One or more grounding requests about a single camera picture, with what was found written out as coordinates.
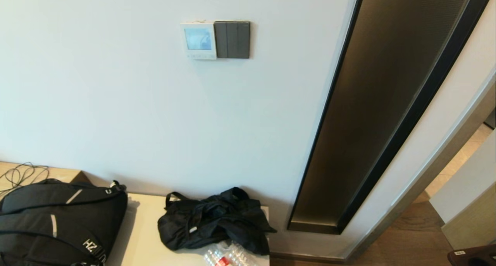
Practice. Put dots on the white wall thermostat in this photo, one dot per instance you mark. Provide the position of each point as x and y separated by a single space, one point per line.
198 39

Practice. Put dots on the grey triple wall switch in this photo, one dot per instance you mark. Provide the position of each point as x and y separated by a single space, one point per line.
232 39

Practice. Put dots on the dark object with white label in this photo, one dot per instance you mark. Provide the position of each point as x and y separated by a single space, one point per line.
474 256

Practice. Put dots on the black backpack with white print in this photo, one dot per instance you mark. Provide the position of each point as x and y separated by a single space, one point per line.
46 223

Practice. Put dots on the beige wooden door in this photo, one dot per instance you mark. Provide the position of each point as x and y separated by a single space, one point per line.
469 188

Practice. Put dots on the light wooden desk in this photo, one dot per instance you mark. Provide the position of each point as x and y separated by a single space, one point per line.
62 174

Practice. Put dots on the crumpled black fabric bag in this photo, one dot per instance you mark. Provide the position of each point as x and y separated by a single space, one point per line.
217 219

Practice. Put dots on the white low cabinet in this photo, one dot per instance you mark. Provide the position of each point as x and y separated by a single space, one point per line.
141 235

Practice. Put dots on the clear bottle pack red label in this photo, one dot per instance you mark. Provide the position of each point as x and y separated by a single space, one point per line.
228 257

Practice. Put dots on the grey-brown door frame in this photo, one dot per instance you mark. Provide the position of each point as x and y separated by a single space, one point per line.
438 161

